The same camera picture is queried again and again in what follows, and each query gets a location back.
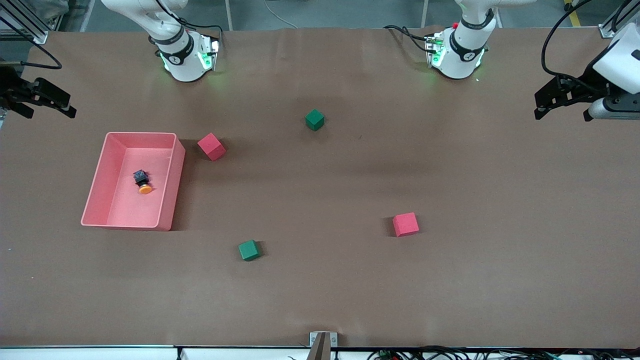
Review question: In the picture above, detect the black left base cable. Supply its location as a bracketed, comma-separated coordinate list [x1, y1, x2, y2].
[383, 24, 441, 53]

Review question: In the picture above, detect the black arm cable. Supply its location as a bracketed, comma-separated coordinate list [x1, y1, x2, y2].
[541, 0, 596, 92]
[0, 27, 63, 70]

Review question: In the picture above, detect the white floor cable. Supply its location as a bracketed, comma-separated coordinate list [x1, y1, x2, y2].
[264, 0, 299, 29]

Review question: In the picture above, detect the red foam cube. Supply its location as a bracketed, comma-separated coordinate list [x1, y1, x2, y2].
[197, 132, 227, 162]
[392, 212, 420, 238]

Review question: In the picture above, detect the black cable bundle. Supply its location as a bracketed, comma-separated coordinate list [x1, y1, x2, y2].
[367, 346, 640, 360]

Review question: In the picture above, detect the brown table mat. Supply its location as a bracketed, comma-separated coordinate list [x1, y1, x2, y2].
[0, 26, 640, 349]

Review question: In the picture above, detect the black right base cable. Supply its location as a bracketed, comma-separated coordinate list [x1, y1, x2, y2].
[150, 0, 224, 51]

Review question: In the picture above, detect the black base cable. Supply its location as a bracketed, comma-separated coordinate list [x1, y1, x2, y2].
[383, 24, 441, 53]
[150, 0, 224, 51]

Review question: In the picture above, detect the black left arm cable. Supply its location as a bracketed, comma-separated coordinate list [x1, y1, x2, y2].
[541, 0, 596, 92]

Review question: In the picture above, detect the aluminium frame profile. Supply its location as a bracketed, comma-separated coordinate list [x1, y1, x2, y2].
[0, 0, 49, 45]
[599, 0, 633, 39]

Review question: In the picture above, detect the grey metal bracket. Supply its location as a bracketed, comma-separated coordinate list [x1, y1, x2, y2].
[309, 331, 338, 349]

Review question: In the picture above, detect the pink plastic tray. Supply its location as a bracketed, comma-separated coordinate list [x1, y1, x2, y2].
[80, 131, 186, 232]

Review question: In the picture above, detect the green foam cube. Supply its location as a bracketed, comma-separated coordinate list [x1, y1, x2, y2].
[305, 109, 326, 132]
[238, 239, 261, 262]

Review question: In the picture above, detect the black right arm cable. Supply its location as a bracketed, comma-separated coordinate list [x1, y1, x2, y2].
[0, 27, 63, 70]

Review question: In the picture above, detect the orange push button black body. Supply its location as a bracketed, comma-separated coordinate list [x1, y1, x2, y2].
[133, 169, 153, 195]

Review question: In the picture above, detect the brown camera pole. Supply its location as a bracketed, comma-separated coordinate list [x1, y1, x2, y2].
[306, 333, 332, 360]

